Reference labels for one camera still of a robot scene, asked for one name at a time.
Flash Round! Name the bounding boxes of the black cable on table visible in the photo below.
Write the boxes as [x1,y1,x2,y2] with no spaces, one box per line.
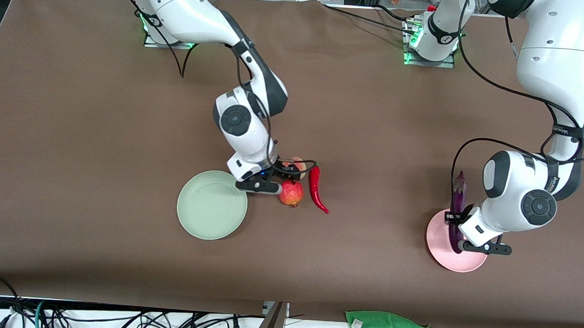
[320,1,420,37]

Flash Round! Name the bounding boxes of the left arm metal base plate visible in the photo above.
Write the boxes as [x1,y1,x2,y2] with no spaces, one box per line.
[401,19,457,69]

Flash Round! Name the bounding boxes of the aluminium profile post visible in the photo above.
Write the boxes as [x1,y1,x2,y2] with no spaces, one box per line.
[253,300,290,328]

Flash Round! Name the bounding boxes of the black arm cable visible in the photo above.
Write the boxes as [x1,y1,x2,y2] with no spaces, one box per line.
[450,0,584,209]
[124,0,325,185]

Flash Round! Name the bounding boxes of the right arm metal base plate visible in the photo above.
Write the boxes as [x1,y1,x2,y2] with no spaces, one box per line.
[143,27,197,50]

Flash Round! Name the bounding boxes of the light green round plate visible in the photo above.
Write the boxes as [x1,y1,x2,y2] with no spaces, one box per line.
[175,168,249,242]

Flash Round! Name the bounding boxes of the peach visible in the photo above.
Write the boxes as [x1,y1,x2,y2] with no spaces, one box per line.
[282,156,308,181]

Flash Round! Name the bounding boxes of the brown table cover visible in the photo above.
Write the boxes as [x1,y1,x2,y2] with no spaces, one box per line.
[0,0,584,328]

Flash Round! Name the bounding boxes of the purple eggplant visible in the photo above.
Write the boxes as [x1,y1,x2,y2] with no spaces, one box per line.
[447,170,469,254]

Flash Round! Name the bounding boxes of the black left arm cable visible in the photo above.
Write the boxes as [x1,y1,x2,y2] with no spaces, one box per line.
[450,0,584,209]

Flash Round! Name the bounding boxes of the red chili pepper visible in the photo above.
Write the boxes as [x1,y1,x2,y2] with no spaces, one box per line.
[307,164,331,214]

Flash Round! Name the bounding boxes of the red pomegranate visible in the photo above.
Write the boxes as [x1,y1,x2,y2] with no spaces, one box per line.
[278,179,305,208]

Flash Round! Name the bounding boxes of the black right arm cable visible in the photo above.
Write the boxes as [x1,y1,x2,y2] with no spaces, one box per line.
[124,0,325,185]

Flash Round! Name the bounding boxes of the pink round plate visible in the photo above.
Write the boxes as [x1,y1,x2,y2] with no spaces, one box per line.
[425,207,491,274]

